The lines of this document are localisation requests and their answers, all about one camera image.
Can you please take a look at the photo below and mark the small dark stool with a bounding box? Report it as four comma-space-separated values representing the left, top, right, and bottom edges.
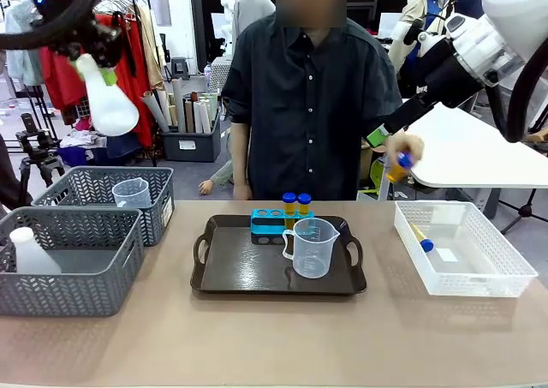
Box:
170, 57, 191, 81

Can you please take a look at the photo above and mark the blue black tube rack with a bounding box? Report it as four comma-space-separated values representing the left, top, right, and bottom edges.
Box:
250, 207, 316, 247

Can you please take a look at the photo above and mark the dark grey storage bin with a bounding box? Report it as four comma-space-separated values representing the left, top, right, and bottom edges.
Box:
161, 113, 223, 163

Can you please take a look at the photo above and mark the pale grey hanging garment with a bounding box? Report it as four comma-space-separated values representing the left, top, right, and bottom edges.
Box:
3, 2, 45, 87

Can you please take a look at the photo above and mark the white paper roll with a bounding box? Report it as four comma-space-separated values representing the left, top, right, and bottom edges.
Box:
194, 98, 212, 135

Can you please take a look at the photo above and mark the white side table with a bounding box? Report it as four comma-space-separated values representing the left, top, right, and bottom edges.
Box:
378, 102, 548, 190

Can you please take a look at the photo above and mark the white plastic flask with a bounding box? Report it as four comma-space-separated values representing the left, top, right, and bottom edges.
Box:
9, 227, 63, 275
74, 53, 140, 137

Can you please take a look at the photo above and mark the person's right forearm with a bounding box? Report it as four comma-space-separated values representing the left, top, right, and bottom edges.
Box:
230, 120, 253, 184

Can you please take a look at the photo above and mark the green grey chair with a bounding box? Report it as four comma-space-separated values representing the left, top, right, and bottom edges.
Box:
370, 158, 389, 192

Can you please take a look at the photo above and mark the black clothes rack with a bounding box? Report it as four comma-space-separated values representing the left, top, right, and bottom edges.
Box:
6, 0, 158, 167

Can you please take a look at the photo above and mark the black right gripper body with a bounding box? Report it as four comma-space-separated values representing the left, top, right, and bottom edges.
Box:
421, 52, 487, 109

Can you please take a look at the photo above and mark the black camera tripod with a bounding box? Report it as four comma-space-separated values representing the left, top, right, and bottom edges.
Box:
15, 112, 66, 200

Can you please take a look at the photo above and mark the beige hanging garment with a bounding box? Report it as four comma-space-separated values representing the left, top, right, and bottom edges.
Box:
135, 4, 166, 92

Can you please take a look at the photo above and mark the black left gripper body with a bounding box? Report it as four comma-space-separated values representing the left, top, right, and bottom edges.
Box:
45, 17, 125, 69

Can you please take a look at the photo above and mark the cardboard box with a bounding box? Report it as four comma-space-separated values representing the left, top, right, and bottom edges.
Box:
359, 146, 373, 188

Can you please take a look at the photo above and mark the person in dark shirt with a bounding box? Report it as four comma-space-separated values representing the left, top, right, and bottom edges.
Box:
220, 0, 403, 201

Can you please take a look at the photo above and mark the grey woven plastic basket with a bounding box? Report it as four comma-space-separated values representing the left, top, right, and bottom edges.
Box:
0, 206, 146, 319
32, 165, 176, 248

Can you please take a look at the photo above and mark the mannequin in grey hoodie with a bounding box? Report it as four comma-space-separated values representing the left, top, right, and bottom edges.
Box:
232, 0, 277, 55

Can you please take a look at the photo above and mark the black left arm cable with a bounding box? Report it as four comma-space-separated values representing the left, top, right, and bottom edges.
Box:
0, 0, 102, 51

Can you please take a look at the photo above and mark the clear plastic measuring beaker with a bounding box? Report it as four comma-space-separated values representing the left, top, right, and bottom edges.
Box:
282, 217, 342, 280
111, 177, 152, 209

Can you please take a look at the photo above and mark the grey paper roll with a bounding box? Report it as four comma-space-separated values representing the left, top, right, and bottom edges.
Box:
142, 90, 171, 133
171, 78, 188, 134

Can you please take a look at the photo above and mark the person's left hand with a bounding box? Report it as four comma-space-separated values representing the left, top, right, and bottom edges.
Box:
384, 134, 426, 177

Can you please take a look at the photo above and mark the red hanging garment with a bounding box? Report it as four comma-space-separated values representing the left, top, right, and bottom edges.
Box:
39, 13, 155, 147

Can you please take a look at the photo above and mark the white mannequin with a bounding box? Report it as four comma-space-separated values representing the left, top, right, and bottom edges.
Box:
220, 0, 237, 42

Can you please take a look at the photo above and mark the dark brown plastic tray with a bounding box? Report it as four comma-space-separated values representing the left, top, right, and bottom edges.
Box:
190, 214, 368, 295

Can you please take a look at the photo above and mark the white perforated plastic basket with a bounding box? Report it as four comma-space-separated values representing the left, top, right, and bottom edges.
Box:
393, 200, 539, 298

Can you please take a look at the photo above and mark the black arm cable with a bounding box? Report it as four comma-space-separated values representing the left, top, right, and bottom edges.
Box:
483, 40, 548, 144
0, 0, 102, 51

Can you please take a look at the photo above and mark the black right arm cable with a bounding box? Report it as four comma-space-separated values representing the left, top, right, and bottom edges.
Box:
483, 40, 548, 144

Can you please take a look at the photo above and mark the black floor stand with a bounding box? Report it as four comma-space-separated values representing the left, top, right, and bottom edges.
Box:
500, 188, 548, 235

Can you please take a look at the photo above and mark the person in beige coat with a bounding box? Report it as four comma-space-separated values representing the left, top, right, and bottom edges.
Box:
387, 0, 450, 75

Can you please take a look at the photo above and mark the brown paper roll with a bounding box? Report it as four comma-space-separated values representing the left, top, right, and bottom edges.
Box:
183, 98, 195, 134

